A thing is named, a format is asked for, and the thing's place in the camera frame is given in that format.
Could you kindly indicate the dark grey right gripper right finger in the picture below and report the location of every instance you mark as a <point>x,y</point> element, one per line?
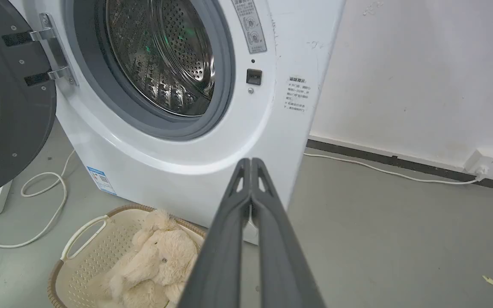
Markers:
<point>283,261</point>

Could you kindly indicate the cream plastic laundry basket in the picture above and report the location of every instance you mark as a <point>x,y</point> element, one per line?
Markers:
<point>88,261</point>

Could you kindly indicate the white wall socket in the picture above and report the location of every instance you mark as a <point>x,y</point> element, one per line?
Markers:
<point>486,162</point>

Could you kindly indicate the dark grey washing machine door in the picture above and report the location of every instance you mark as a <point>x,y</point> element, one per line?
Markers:
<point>7,98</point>

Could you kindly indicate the white front-load washing machine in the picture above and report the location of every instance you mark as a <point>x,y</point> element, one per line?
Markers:
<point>178,141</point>

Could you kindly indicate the small yellow floor scrap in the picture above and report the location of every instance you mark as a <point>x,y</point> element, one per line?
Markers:
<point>491,280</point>

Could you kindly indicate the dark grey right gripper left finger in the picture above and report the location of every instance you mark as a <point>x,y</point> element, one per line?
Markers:
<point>218,256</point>

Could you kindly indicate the cream plush teddy bear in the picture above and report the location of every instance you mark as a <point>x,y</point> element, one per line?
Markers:
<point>156,265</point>

